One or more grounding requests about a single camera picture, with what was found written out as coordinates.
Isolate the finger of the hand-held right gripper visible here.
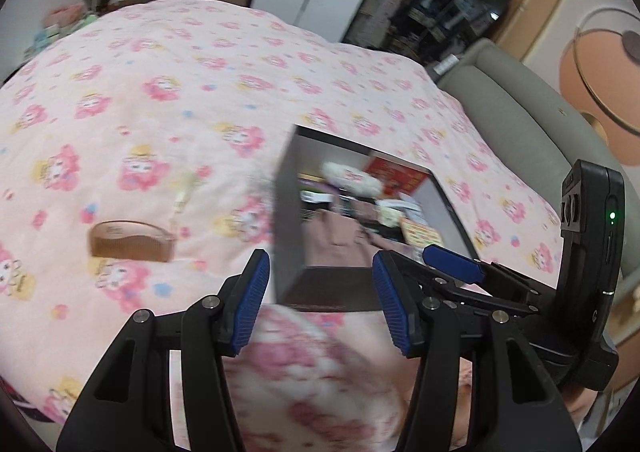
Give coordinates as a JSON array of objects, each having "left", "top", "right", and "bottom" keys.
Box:
[
  {"left": 422, "top": 244, "right": 558, "bottom": 301},
  {"left": 400, "top": 263, "right": 543, "bottom": 320}
]

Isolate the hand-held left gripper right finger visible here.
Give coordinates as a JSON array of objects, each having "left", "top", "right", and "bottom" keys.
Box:
[{"left": 372, "top": 250, "right": 583, "bottom": 452}]

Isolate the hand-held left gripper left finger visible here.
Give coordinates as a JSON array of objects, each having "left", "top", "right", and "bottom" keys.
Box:
[{"left": 56, "top": 248, "right": 272, "bottom": 452}]

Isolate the clear snack packet yellow label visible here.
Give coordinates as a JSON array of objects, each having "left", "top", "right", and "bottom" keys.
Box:
[{"left": 399, "top": 218, "right": 445, "bottom": 249}]

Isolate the black cardboard box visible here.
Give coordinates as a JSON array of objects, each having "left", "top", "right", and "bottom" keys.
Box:
[{"left": 274, "top": 124, "right": 483, "bottom": 315}]

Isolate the white packet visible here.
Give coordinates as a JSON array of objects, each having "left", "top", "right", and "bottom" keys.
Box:
[{"left": 375, "top": 197, "right": 422, "bottom": 229}]

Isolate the pinkish brown cloth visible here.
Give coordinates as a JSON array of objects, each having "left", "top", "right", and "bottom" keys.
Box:
[{"left": 300, "top": 204, "right": 382, "bottom": 269}]

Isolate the red packet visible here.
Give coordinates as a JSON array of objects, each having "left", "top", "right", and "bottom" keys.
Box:
[{"left": 362, "top": 156, "right": 432, "bottom": 199}]

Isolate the brown wooden comb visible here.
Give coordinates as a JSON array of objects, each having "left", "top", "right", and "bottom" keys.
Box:
[{"left": 89, "top": 219, "right": 177, "bottom": 263}]

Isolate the person's right forearm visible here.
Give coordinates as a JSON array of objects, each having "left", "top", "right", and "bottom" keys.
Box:
[{"left": 562, "top": 377, "right": 602, "bottom": 429}]

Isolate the cream hair clip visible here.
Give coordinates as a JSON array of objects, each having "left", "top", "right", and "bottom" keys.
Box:
[{"left": 169, "top": 174, "right": 197, "bottom": 229}]

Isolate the black display cabinet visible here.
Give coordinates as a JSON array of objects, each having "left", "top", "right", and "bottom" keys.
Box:
[{"left": 342, "top": 0, "right": 513, "bottom": 68}]

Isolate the pink printed blanket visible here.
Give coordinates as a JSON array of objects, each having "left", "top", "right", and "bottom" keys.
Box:
[{"left": 0, "top": 0, "right": 566, "bottom": 452}]

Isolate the pile of plush toys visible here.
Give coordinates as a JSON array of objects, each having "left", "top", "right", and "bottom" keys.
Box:
[{"left": 22, "top": 2, "right": 102, "bottom": 58}]

